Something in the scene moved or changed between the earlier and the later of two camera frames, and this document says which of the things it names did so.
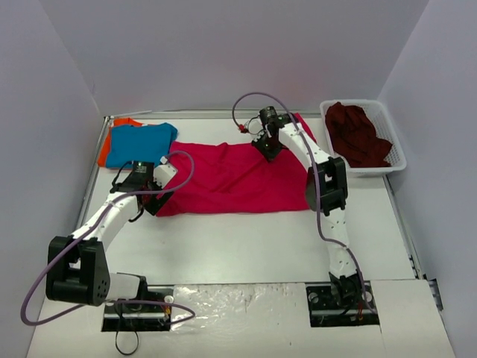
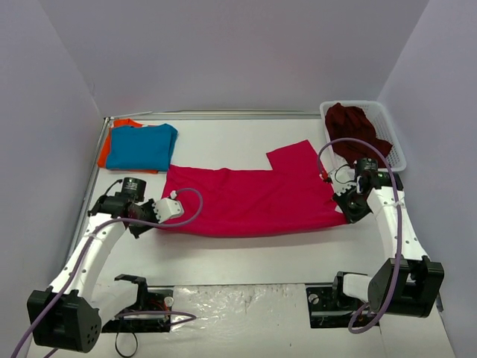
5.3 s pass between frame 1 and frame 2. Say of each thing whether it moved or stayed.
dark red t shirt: stayed
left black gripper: moved
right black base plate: stayed
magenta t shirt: moved
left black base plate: stayed
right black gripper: moved
